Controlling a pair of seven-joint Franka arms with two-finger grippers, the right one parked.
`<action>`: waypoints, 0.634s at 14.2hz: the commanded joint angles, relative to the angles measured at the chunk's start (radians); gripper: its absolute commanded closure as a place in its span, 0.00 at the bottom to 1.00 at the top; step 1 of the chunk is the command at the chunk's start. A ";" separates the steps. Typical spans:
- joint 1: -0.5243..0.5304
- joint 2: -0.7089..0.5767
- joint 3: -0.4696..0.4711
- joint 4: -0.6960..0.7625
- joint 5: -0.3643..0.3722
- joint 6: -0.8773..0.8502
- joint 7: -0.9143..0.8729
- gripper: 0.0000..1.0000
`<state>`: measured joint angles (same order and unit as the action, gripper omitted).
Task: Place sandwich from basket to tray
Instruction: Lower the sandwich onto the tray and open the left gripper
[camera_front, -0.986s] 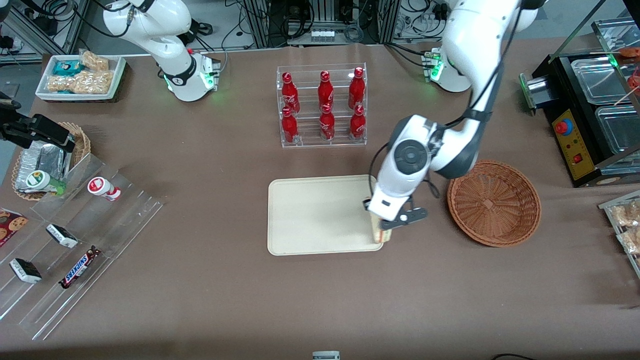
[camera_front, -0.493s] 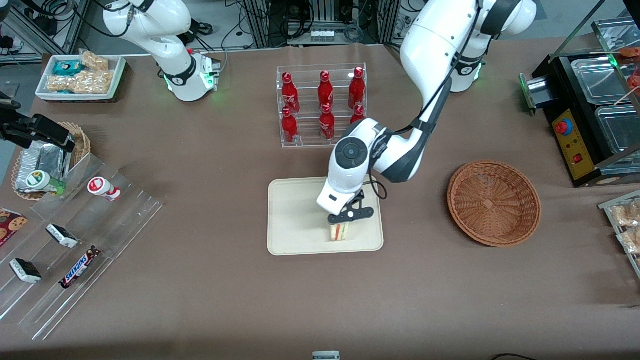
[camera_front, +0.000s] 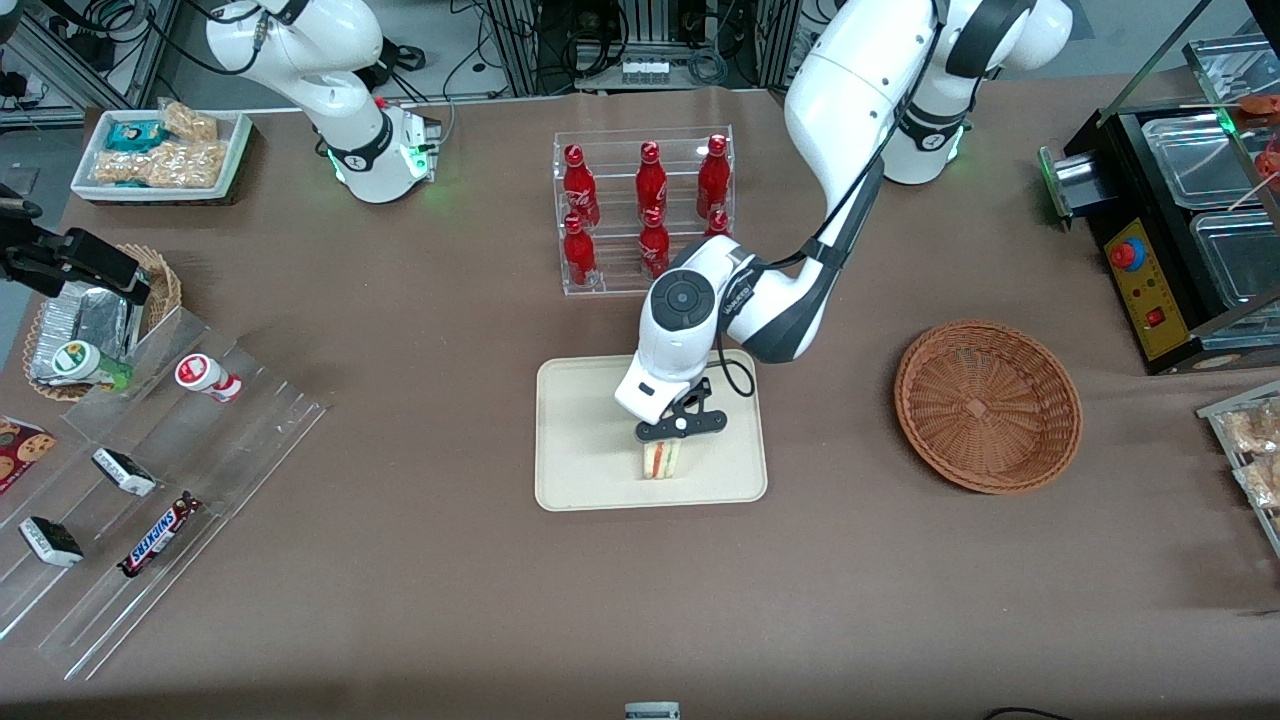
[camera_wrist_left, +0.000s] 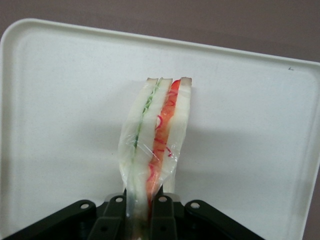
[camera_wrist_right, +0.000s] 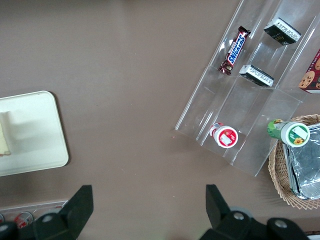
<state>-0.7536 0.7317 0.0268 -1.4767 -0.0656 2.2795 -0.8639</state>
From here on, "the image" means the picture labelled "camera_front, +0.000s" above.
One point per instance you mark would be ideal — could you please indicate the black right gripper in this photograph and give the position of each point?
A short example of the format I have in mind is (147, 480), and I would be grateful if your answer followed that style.
(48, 258)

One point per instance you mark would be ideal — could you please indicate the triangular sandwich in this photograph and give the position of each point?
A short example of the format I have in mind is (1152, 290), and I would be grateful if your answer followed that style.
(660, 460)

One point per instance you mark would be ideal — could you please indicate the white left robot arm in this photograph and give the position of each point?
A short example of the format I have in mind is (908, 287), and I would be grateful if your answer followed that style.
(850, 90)

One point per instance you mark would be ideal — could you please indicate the small brown wicker basket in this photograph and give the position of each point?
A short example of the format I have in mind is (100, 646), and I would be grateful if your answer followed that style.
(165, 285)

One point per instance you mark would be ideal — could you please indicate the cream rectangular serving tray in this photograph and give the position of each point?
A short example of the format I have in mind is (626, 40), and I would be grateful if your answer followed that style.
(580, 440)

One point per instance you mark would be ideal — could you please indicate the white rectangular snack tray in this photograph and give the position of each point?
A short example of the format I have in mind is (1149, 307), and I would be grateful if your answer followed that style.
(236, 150)

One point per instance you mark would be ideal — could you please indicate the large round brown wicker basket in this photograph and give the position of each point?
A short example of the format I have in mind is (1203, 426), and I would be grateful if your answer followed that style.
(985, 410)

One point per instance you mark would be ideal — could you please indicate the grey metal snack tray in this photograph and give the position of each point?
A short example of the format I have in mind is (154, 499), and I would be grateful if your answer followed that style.
(1225, 415)

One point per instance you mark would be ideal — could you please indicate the silver foil package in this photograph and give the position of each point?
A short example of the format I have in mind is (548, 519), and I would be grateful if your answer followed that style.
(85, 315)

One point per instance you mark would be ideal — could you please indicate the green lid yogurt bottle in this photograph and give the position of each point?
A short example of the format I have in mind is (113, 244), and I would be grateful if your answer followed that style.
(80, 362)

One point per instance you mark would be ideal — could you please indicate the large rice cracker pack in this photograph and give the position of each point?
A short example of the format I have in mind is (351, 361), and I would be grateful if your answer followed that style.
(165, 165)

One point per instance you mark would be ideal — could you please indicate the teal snack packet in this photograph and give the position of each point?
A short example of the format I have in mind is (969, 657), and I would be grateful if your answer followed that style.
(133, 135)

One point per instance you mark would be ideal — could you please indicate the red lid yogurt bottle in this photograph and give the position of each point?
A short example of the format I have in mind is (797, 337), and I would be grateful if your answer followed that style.
(200, 375)

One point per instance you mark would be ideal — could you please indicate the clear acrylic bottle rack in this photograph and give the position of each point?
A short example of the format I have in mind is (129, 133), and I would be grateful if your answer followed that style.
(620, 285)

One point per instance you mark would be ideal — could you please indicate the small rice cracker pack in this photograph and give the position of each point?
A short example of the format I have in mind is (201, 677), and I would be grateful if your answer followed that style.
(190, 122)

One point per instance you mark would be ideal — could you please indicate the red cola bottle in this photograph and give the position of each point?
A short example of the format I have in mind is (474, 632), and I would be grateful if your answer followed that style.
(654, 245)
(713, 180)
(651, 185)
(578, 190)
(718, 224)
(578, 258)

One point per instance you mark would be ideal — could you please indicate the chocolate chip cookie pack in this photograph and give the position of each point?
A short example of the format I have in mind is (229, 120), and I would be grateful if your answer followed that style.
(25, 450)

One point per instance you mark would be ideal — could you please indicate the black white snack bar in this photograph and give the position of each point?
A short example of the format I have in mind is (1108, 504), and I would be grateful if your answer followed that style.
(52, 541)
(125, 472)

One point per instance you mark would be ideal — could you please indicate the clear acrylic stepped display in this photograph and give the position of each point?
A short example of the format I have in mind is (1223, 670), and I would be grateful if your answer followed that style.
(230, 440)

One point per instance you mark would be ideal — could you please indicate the snickers chocolate bar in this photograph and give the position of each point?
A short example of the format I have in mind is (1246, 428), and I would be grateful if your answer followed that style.
(160, 535)

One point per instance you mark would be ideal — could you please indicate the white labelled box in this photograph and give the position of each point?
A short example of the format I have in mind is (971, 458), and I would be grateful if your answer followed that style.
(652, 711)

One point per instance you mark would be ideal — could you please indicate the white power strip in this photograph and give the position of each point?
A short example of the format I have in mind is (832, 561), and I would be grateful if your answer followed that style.
(645, 72)

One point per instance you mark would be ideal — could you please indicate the black food warmer appliance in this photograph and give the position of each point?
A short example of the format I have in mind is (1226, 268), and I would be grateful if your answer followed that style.
(1150, 300)

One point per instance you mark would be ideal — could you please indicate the clear bag of crackers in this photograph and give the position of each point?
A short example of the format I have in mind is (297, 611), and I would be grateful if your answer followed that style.
(1255, 430)
(1262, 482)

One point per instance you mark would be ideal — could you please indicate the clear warmer pan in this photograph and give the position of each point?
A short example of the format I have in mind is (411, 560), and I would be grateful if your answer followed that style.
(1240, 265)
(1195, 160)

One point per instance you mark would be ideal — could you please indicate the orange food piece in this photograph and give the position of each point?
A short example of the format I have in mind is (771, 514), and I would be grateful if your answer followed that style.
(1262, 102)

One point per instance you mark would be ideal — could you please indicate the aluminium frame rack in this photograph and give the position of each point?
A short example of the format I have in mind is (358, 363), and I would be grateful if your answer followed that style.
(100, 50)

